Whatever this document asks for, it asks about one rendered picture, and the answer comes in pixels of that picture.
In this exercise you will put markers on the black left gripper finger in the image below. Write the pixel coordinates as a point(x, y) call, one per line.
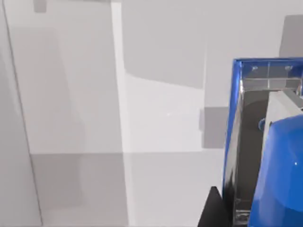
point(213, 210)

